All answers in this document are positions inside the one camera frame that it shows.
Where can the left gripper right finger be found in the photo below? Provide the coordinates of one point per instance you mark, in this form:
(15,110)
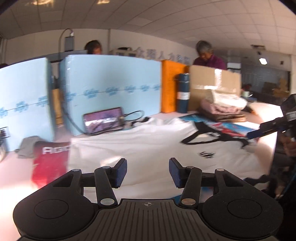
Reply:
(187,178)

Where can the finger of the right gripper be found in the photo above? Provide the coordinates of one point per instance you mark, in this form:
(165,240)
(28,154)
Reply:
(266,128)

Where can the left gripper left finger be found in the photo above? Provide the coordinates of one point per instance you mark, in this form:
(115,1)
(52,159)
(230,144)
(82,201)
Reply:
(108,178)

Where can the white and black t-shirt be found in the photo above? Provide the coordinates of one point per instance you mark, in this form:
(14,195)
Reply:
(149,146)

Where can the operator right hand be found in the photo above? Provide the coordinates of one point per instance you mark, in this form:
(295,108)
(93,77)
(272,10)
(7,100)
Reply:
(289,146)

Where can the blue anime desk mat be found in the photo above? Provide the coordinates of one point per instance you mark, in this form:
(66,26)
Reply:
(51,158)

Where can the smartphone playing video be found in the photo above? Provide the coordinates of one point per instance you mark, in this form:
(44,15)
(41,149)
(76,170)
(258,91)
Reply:
(104,120)

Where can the pink knitted sweater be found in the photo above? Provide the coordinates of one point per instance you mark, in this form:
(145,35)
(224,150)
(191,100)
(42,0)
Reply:
(218,109)

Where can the grey cloth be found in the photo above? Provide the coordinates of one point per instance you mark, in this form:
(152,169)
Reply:
(26,148)

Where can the brown cardboard box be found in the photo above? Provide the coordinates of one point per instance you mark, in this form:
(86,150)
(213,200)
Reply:
(204,78)

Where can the dark blue thermos bottle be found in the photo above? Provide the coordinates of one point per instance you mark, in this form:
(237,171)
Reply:
(183,92)

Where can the person in purple jacket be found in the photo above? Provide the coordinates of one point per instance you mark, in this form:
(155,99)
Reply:
(206,56)

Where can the large light blue carton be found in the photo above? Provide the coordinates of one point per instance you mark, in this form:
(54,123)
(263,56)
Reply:
(92,83)

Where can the orange box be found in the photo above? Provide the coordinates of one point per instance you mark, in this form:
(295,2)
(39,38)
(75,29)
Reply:
(170,74)

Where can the blue and white ceramic bowl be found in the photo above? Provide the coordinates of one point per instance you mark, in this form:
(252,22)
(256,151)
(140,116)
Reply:
(3,150)

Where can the person with dark hair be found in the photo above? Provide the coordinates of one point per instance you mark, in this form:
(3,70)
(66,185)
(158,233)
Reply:
(93,47)

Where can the black power adapter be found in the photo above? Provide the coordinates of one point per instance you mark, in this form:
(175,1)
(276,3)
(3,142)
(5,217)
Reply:
(69,44)

